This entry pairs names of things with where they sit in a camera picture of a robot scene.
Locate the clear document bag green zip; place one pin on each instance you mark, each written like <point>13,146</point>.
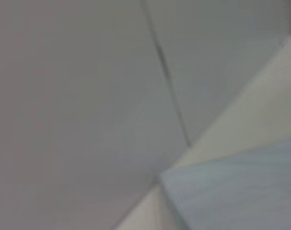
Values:
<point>231,191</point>

